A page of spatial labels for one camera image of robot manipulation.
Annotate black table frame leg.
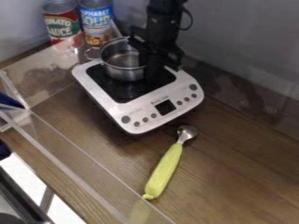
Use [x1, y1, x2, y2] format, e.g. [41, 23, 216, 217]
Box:
[0, 166, 54, 224]

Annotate white and black stove top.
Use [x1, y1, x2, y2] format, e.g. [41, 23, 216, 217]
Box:
[70, 60, 204, 135]

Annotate alphabet soup can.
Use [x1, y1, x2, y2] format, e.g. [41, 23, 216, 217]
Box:
[78, 0, 114, 46]

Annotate silver metal pot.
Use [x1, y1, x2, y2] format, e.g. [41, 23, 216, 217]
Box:
[85, 37, 145, 82]

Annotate clear acrylic barrier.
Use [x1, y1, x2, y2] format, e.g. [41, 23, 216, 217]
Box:
[0, 69, 176, 224]

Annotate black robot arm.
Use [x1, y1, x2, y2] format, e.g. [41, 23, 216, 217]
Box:
[128, 0, 192, 83]

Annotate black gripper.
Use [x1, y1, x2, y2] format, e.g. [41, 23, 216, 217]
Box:
[128, 12, 182, 84]

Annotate tomato sauce can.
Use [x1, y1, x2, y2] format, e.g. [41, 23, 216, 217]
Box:
[41, 0, 82, 49]

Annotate green handled ice cream scoop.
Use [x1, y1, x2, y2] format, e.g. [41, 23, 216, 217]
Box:
[142, 125, 197, 200]

